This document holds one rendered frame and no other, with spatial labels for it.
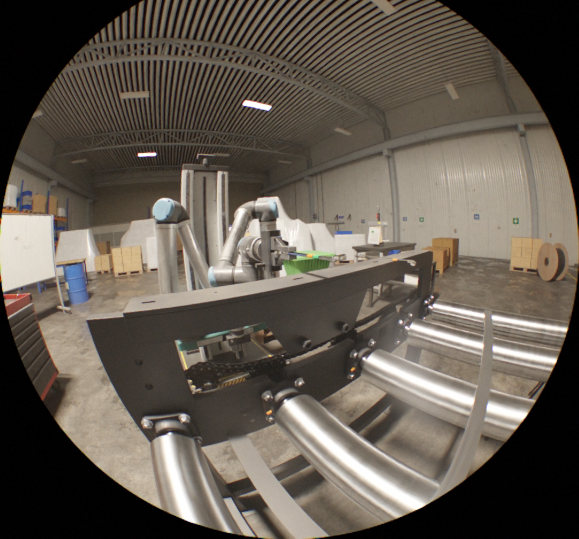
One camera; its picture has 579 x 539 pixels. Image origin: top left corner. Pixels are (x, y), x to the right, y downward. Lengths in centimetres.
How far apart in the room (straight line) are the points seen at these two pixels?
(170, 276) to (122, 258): 747
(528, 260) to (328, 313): 756
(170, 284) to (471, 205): 1061
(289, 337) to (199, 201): 121
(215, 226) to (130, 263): 713
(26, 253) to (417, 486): 482
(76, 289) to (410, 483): 556
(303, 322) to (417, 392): 36
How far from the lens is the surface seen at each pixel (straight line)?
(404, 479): 41
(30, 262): 468
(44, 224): 490
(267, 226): 124
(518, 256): 780
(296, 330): 49
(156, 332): 39
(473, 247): 1057
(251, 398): 54
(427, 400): 59
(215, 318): 38
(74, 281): 548
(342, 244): 729
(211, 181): 155
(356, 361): 68
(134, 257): 841
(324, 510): 131
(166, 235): 106
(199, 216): 148
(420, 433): 162
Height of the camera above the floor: 128
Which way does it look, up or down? 6 degrees down
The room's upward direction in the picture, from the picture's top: 2 degrees counter-clockwise
